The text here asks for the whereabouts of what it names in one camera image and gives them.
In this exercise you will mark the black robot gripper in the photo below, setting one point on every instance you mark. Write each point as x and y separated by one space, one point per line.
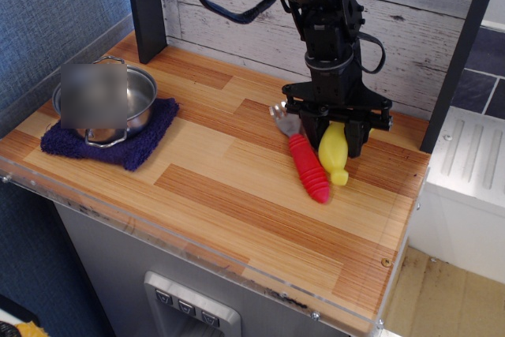
338 95

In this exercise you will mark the yellow plastic toy banana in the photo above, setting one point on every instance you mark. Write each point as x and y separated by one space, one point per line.
333 153

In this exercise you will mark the red handled toy fork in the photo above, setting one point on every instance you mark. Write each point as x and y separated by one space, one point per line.
309 169

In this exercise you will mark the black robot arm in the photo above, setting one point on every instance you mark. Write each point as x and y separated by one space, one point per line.
331 32

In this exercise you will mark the stainless steel pot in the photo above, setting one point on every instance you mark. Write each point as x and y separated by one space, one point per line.
105 102

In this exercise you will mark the white toy sink unit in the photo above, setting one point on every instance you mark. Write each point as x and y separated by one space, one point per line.
460 212

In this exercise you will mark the clear acrylic edge guard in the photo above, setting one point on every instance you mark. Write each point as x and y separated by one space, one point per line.
334 261

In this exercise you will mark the purple knitted cloth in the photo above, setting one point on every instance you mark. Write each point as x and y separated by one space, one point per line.
130 154

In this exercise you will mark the silver water dispenser panel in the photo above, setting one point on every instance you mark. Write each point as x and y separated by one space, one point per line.
181 311

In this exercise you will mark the grey toy fridge cabinet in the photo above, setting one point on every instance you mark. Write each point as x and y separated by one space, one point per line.
117 250

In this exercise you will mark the yellow object at corner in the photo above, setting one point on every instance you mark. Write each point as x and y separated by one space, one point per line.
30 330

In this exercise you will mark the black right upright post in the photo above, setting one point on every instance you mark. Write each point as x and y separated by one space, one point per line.
463 47

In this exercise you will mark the black upright post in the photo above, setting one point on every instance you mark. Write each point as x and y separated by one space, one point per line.
463 47
149 28

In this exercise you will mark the black left upright post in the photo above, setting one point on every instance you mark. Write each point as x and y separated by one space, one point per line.
149 28

